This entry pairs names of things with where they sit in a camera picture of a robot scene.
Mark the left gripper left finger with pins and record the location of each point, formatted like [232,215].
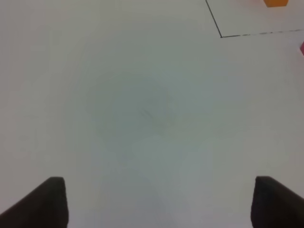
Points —
[45,207]

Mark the template orange cube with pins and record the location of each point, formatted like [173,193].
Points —
[275,3]

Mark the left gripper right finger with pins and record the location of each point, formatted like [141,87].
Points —
[275,206]

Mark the red cube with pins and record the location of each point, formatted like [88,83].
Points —
[302,48]

